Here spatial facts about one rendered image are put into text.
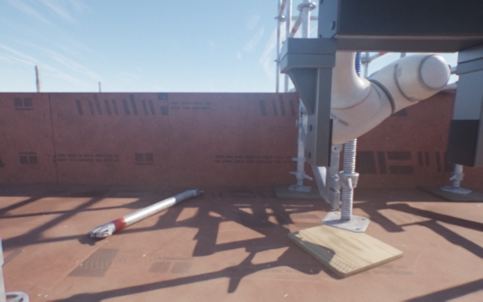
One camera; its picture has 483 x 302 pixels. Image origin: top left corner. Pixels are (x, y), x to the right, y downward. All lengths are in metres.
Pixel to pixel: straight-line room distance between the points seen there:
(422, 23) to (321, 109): 0.09
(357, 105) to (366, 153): 1.45
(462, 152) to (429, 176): 2.00
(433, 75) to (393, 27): 0.41
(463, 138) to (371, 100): 0.33
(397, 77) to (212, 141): 1.40
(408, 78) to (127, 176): 1.86
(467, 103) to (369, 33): 0.12
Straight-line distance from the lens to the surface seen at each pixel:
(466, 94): 0.29
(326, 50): 0.21
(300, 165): 1.74
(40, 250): 1.27
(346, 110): 0.58
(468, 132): 0.29
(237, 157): 1.82
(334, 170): 1.13
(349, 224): 1.01
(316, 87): 0.21
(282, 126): 1.82
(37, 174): 2.46
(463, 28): 0.26
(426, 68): 0.63
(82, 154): 2.21
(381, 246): 1.14
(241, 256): 0.98
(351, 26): 0.22
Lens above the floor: 0.50
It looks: 7 degrees down
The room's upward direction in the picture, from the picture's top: straight up
